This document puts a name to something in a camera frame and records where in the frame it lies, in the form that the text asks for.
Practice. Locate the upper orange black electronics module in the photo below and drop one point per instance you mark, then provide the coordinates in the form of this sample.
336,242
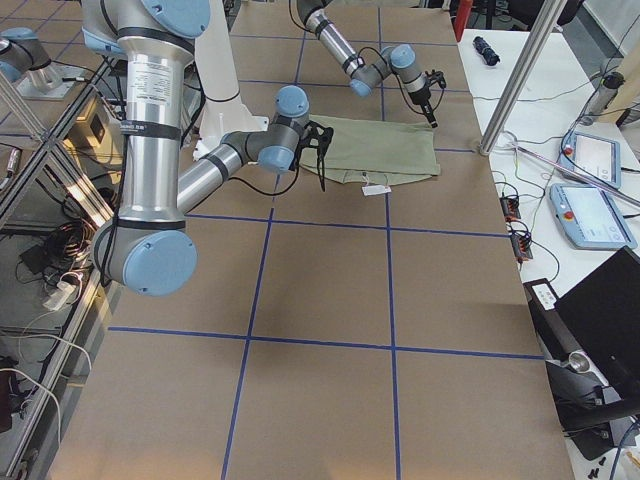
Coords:
510,207

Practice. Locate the white central pedestal column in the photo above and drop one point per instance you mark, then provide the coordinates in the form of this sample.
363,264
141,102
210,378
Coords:
224,111

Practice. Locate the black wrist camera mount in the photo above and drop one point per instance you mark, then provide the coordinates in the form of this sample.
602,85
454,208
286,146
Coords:
435,77

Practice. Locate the grey metal bottle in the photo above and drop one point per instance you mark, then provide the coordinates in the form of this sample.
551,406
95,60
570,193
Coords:
603,95

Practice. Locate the aluminium frame post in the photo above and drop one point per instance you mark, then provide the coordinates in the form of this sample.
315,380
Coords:
536,40

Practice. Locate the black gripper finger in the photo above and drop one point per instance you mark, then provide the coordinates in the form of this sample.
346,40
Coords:
321,172
430,118

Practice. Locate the lower teach pendant tablet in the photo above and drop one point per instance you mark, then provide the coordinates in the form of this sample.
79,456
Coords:
590,218

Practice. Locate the white shirt hang tag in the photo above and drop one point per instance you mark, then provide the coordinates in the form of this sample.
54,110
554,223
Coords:
375,190

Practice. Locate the orange black electronics module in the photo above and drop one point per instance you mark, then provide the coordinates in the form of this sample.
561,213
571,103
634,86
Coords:
521,244
510,207

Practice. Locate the upper teach pendant tablet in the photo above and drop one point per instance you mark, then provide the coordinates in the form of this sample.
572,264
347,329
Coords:
592,155

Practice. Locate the olive green long-sleeve shirt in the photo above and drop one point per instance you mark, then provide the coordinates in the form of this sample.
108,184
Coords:
384,153

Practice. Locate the teach pendant tablet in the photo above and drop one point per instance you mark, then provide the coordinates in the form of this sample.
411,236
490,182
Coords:
592,155
590,218

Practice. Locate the lower orange black electronics module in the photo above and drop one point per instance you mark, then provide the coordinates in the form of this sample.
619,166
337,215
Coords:
521,244

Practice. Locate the rolled dark blue cloth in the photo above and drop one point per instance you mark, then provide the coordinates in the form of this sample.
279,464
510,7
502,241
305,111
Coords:
482,47

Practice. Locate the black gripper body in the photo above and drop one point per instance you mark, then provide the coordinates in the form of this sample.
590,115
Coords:
320,167
420,99

